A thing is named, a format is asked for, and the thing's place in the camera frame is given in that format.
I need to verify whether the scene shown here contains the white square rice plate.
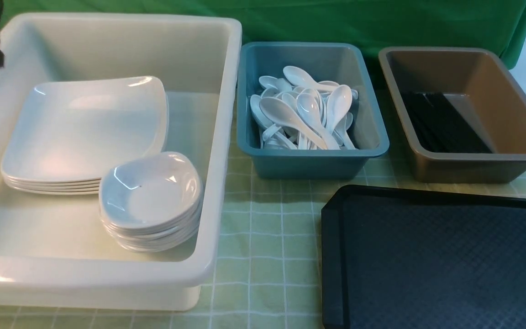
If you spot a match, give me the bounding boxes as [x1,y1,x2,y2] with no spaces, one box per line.
[0,76,169,183]

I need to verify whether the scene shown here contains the white small bowl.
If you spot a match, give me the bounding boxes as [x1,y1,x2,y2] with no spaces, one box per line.
[100,202,202,239]
[99,152,203,232]

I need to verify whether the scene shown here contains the top stacked white square plate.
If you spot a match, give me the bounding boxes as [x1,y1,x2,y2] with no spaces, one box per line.
[3,177,101,189]

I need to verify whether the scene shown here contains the lower stacked white plates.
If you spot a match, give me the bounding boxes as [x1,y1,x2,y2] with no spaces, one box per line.
[4,181,100,196]

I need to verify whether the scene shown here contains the large white plastic tub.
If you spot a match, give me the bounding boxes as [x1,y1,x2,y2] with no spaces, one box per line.
[0,12,242,311]

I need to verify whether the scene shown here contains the lower stacked white bowls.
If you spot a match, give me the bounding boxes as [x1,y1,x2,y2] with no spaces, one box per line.
[101,214,200,253]

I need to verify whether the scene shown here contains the white soup spoon front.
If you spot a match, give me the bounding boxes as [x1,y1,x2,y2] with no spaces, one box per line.
[259,97,328,149]

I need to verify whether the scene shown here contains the white soup spoon top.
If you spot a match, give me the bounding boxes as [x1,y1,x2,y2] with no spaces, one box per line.
[283,65,339,92]

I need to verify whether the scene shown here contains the white soup spoon upright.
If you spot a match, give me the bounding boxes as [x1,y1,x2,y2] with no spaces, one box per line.
[326,85,352,134]

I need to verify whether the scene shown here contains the teal plastic spoon bin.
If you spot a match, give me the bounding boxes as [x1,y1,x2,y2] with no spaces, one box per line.
[236,42,390,180]

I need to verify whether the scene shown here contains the green checkered tablecloth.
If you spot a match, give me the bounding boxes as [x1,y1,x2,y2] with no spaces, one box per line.
[0,91,526,329]

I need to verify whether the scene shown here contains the pile of black chopsticks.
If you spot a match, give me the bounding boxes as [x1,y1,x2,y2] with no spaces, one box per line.
[401,92,493,154]

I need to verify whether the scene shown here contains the black serving tray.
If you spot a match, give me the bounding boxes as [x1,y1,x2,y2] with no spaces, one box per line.
[320,185,526,329]

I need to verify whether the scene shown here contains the brown plastic chopstick bin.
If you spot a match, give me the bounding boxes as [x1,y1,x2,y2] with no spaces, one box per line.
[379,47,526,183]

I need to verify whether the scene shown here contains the green backdrop cloth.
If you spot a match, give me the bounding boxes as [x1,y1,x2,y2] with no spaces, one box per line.
[1,0,526,69]

